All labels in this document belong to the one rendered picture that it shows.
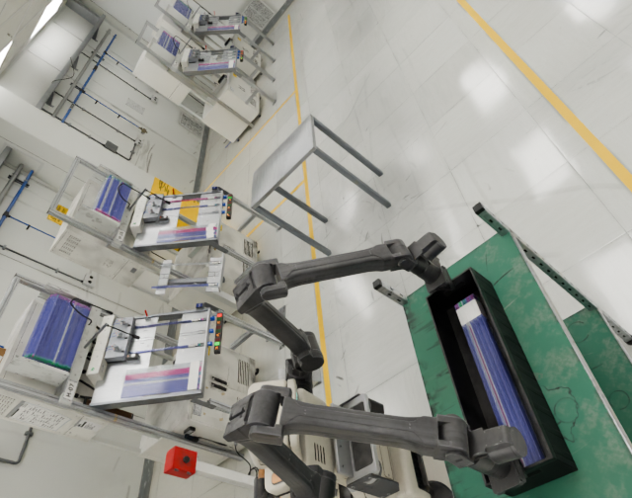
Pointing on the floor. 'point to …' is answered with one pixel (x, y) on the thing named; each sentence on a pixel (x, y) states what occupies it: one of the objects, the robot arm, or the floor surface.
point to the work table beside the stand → (284, 165)
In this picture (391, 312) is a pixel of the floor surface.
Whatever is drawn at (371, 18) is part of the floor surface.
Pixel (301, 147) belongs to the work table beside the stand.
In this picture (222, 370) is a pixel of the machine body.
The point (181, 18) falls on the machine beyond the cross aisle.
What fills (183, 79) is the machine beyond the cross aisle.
